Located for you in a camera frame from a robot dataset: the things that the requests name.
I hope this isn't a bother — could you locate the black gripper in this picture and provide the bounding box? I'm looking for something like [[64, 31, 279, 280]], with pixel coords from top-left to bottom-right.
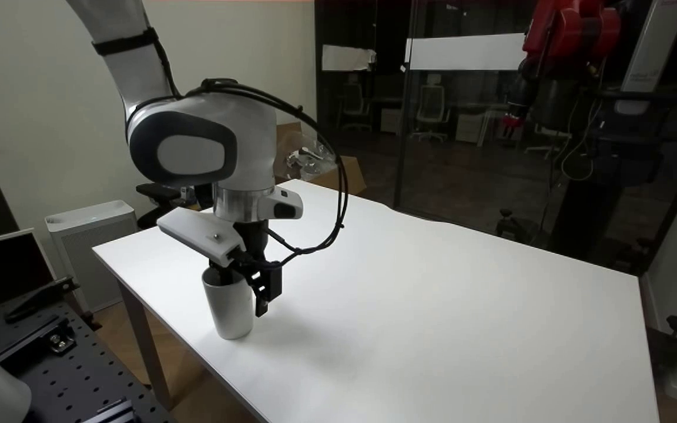
[[202, 221, 284, 320]]

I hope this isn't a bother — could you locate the white ceramic mug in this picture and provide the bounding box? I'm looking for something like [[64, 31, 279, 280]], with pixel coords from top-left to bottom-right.
[[201, 265, 259, 342]]

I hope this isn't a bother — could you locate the grey table leg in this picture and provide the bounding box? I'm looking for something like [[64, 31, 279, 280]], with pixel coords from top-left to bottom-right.
[[113, 280, 176, 412]]

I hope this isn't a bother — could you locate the clear plastic wrap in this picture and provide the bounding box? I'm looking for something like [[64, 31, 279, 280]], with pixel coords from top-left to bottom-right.
[[284, 143, 344, 184]]

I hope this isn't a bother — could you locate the open cardboard box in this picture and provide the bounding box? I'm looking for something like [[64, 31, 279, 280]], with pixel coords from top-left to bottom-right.
[[276, 119, 370, 198]]

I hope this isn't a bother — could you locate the white floor cabinet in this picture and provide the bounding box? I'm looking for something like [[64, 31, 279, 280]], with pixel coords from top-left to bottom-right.
[[42, 198, 141, 314]]

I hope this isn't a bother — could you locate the black optical breadboard table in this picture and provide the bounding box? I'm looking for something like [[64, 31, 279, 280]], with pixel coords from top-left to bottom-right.
[[0, 301, 169, 423]]

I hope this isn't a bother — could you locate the black hand tool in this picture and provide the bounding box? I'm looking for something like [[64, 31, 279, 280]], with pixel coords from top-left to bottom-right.
[[6, 278, 83, 326]]

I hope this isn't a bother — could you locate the white office chair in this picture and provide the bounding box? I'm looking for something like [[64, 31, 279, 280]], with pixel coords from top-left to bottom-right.
[[411, 80, 451, 143], [336, 75, 373, 131]]

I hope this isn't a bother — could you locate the white paper sign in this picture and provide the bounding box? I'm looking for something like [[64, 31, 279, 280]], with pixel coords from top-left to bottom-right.
[[321, 43, 378, 75]]

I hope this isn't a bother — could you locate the white whiteboard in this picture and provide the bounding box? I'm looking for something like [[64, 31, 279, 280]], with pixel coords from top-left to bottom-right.
[[403, 31, 529, 73]]

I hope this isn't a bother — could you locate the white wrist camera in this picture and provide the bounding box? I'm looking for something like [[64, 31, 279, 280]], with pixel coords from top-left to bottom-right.
[[155, 206, 249, 263]]

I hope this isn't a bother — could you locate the white flange bracket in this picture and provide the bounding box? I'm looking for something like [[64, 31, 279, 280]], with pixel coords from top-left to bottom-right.
[[269, 186, 306, 224]]

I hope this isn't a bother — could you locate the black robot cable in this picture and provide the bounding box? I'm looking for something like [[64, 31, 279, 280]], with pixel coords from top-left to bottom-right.
[[195, 78, 351, 258]]

